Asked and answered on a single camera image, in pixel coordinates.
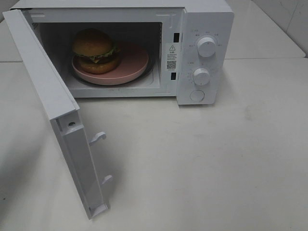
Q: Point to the white round door release button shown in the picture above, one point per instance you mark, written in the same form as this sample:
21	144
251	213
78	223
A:
197	95

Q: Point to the pink round plate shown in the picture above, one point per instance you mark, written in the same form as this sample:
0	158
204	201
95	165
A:
131	50

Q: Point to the burger with lettuce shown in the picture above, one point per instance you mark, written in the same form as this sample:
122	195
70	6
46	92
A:
95	51

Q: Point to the white microwave door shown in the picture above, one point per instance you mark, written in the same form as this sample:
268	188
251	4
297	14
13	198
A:
63	113

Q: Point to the white lower microwave knob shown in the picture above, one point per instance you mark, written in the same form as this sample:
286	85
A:
201	76

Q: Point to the white microwave knob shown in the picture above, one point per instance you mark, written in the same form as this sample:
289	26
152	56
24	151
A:
201	76
206	46

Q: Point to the white warning label sticker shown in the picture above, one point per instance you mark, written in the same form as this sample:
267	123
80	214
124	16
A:
172	56

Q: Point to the white microwave oven body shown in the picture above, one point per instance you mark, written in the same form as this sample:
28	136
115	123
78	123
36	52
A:
148	23

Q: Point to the white upper microwave knob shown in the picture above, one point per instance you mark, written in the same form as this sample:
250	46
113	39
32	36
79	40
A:
206	46

